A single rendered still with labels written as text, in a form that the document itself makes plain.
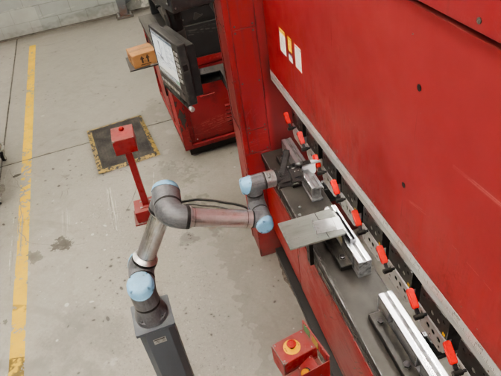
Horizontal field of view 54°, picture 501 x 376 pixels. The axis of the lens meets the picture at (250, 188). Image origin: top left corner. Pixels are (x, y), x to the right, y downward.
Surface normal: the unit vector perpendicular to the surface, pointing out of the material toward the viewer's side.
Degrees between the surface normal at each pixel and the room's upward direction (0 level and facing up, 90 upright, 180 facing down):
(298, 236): 0
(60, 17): 90
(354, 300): 0
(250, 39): 90
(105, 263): 0
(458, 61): 90
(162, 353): 90
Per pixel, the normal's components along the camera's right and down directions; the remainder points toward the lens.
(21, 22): 0.32, 0.56
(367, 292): -0.12, -0.77
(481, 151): -0.95, 0.26
